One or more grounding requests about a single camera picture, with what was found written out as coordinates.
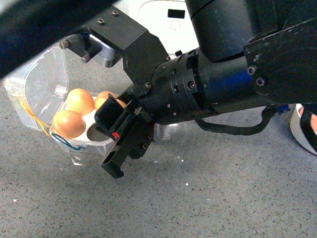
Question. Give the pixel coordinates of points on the white bowl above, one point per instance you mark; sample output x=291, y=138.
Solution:
x=304, y=129

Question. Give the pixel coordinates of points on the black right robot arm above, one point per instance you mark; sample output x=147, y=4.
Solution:
x=255, y=57

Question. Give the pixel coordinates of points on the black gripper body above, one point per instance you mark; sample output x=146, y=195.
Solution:
x=166, y=91

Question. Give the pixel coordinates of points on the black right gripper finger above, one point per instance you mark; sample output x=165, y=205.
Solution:
x=125, y=134

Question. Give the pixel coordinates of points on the white Joyoung blender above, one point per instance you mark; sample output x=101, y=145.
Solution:
x=169, y=20

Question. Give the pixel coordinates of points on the clear plastic egg box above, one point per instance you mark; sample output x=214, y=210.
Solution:
x=38, y=90

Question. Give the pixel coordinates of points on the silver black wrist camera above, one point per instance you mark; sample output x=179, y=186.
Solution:
x=89, y=48

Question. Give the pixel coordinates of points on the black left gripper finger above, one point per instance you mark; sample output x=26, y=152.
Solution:
x=109, y=117

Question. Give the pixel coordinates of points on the brown egg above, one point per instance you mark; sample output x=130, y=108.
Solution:
x=102, y=97
x=80, y=101
x=68, y=124
x=123, y=104

